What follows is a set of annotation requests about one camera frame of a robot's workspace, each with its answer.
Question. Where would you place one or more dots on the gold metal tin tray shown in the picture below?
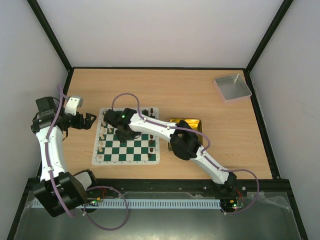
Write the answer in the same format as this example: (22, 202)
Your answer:
(194, 123)

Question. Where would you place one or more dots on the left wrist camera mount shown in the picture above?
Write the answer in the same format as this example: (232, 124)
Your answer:
(72, 104)

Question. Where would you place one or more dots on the black aluminium frame rail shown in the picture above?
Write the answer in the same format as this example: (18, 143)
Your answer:
(203, 187)

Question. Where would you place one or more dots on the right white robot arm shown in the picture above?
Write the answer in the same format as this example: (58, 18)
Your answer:
(183, 139)

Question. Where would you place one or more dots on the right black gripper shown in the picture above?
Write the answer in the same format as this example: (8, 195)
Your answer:
(125, 133)

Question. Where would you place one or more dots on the white slotted cable duct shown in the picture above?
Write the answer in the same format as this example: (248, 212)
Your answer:
(156, 204)

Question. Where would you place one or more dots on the green white chess board mat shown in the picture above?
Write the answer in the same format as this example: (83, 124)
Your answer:
(144, 149)

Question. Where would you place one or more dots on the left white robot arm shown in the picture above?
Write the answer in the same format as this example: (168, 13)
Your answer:
(58, 190)

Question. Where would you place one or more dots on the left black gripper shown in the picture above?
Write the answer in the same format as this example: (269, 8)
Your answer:
(87, 123)

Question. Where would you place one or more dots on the silver square metal tin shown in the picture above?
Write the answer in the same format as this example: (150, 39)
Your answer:
(232, 88)

